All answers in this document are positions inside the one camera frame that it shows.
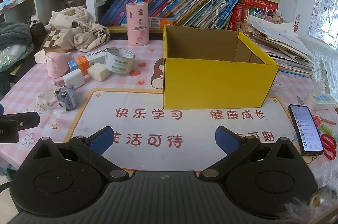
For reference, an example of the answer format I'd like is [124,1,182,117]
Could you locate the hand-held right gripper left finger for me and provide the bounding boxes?
[24,127,129,182]

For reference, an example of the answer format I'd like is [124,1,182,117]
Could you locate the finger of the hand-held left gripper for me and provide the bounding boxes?
[0,112,41,132]

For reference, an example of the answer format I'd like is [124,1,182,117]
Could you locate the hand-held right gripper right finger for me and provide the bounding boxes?
[199,126,307,181]

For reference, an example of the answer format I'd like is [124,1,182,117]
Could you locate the clear plastic packaging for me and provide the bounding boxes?
[33,83,62,119]

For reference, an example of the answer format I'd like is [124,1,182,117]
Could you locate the grey toy car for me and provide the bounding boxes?
[55,85,78,111]

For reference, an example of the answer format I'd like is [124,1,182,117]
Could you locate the yellow cardboard box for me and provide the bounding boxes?
[162,25,280,110]

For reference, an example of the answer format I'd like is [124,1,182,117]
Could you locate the white rectangular block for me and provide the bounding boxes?
[62,69,85,90]

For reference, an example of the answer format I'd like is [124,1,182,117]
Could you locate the cream cube block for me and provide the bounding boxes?
[87,63,111,82]

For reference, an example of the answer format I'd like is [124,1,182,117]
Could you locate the clear tape roll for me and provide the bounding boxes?
[104,48,136,74]

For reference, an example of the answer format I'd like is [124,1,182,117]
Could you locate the pink plush toy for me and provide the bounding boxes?
[46,52,73,78]

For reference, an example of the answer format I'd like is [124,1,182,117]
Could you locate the small cream box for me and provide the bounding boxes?
[34,50,49,63]

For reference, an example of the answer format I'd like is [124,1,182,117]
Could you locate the iridescent plastic bag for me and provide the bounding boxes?
[0,43,35,73]

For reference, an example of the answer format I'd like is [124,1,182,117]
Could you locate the white orange blue carton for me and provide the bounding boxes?
[68,48,111,75]

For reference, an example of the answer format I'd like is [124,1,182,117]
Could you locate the black smartphone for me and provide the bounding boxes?
[288,104,325,156]

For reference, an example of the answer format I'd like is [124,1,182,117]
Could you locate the wooden chessboard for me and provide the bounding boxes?
[42,26,69,53]

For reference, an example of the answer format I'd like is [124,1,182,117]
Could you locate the grey cloth pile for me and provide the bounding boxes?
[0,21,32,52]

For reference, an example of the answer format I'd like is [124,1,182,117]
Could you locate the dark brown bag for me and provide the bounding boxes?
[30,21,48,42]

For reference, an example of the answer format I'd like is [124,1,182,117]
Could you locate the pink checked table mat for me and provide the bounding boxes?
[0,33,338,172]

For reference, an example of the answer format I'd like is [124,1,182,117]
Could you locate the beige cloth bag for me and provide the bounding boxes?
[49,7,111,53]

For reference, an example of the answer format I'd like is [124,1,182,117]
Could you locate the white plastic device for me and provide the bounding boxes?
[305,79,337,110]

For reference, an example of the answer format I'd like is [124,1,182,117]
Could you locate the red scissors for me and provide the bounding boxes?
[318,132,338,160]

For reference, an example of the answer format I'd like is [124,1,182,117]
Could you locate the pile of papers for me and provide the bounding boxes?
[245,14,316,78]

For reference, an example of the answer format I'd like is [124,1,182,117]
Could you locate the pink stickered canister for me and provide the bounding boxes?
[126,2,150,47]

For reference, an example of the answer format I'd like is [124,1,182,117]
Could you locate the silver foil sheet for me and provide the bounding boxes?
[301,37,338,106]

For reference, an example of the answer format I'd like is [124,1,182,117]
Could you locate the orange flat box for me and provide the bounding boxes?
[148,17,175,28]

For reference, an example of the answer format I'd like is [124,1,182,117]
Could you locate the row of colourful books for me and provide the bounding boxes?
[99,0,279,30]

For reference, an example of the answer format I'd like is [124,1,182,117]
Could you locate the thin white cord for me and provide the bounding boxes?
[272,68,326,92]

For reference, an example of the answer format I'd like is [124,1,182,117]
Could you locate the pink alphabet wall poster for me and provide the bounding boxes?
[308,0,338,46]

